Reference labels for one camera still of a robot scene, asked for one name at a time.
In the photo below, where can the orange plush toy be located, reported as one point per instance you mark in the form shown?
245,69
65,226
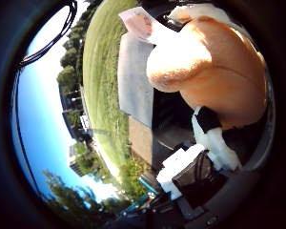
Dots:
219,63

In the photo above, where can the distant building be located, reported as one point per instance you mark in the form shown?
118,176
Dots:
74,109

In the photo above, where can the blue and black equipment frame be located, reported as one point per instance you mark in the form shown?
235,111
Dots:
149,186

